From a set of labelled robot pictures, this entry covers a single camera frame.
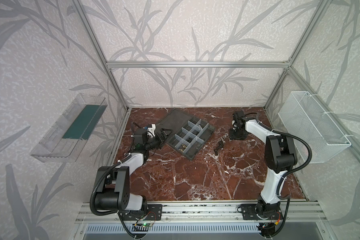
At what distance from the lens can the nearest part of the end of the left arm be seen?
707 mm

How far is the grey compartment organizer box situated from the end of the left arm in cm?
5

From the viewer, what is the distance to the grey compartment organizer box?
961 mm
